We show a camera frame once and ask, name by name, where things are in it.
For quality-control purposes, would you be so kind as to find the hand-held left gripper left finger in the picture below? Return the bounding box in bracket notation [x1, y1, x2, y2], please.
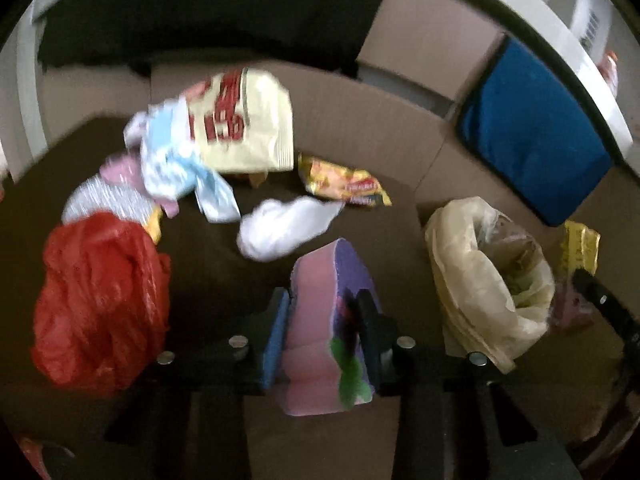
[102, 287, 293, 480]

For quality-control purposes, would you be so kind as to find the pale pink packet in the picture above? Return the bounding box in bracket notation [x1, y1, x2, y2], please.
[550, 275, 596, 331]

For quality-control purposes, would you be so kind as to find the pink purple snack packet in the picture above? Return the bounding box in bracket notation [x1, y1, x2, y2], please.
[280, 237, 386, 418]

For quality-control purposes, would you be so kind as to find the white crumpled cloth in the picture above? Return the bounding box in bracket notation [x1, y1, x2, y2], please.
[236, 196, 346, 263]

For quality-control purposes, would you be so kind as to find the dark cloth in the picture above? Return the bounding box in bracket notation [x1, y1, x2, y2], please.
[37, 0, 396, 78]

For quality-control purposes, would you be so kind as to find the red plastic bag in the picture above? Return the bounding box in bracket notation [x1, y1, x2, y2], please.
[31, 211, 172, 395]

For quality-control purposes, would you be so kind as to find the white appliance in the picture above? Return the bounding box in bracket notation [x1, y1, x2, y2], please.
[570, 0, 632, 63]

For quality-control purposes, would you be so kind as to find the silver foil wrapper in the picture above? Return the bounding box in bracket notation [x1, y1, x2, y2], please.
[61, 180, 156, 226]

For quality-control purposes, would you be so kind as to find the beige plastic bag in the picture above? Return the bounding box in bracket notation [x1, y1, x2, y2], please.
[424, 196, 557, 375]

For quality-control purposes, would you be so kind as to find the light blue white wrapper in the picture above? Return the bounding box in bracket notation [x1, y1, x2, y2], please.
[124, 100, 242, 225]

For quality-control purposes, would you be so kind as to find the pink wrapper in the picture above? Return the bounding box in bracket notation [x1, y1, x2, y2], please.
[99, 154, 181, 218]

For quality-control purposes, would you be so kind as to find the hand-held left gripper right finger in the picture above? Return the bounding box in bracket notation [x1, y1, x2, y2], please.
[356, 291, 556, 480]

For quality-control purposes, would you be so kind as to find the yellow red snack wrapper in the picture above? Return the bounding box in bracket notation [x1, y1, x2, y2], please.
[297, 152, 393, 208]

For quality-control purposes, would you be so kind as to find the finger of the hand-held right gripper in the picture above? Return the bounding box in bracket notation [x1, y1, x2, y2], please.
[572, 269, 640, 361]

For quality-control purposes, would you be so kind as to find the blue cushion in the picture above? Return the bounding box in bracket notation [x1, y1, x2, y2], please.
[456, 35, 613, 228]

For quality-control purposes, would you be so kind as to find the cream snack bag red print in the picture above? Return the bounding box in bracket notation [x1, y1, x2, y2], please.
[185, 67, 296, 173]

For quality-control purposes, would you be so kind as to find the orange yellow wrapper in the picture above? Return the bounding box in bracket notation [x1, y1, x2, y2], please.
[142, 207, 164, 246]

